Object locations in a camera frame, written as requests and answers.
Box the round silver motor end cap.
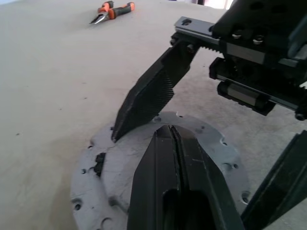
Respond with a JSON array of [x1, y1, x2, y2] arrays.
[[70, 111, 250, 230]]

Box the orange and black pliers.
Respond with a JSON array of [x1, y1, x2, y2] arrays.
[[89, 1, 135, 25]]

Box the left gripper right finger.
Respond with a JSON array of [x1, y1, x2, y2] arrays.
[[171, 125, 246, 230]]

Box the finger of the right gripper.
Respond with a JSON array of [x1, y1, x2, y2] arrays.
[[240, 130, 307, 230], [111, 33, 200, 143]]

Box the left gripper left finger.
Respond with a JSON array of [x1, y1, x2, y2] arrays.
[[126, 124, 180, 230]]

